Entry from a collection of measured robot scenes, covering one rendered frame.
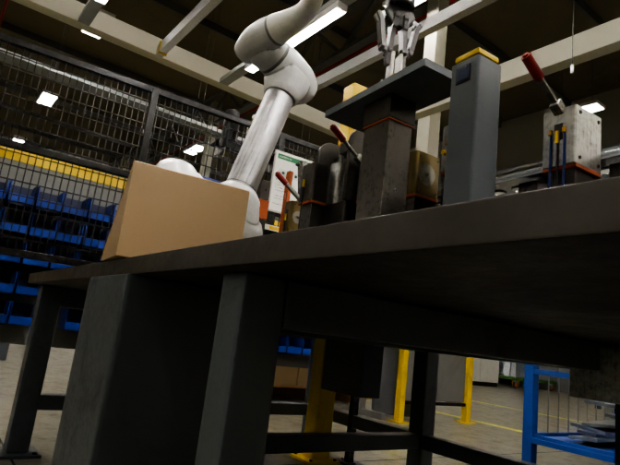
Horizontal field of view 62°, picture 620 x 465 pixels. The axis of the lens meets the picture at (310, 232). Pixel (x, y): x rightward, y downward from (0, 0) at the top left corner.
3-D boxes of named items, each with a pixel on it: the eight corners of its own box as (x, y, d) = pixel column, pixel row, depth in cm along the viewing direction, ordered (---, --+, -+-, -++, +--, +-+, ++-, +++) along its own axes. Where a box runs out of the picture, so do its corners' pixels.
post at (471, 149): (494, 287, 94) (505, 66, 103) (465, 280, 90) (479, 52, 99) (461, 288, 100) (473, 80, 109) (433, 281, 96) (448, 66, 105)
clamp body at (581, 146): (602, 304, 95) (603, 118, 102) (565, 293, 89) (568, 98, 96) (564, 303, 101) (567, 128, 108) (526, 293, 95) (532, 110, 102)
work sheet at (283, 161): (306, 220, 257) (314, 161, 264) (267, 209, 246) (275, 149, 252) (304, 220, 259) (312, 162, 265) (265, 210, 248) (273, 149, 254)
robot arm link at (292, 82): (174, 236, 155) (227, 268, 168) (206, 233, 143) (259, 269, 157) (263, 46, 184) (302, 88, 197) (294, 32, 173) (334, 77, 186)
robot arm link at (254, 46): (269, 4, 166) (296, 34, 174) (232, 27, 177) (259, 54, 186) (258, 31, 160) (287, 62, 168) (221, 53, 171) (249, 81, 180)
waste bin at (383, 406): (431, 418, 484) (436, 339, 499) (393, 417, 455) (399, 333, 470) (391, 409, 524) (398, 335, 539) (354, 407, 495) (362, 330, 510)
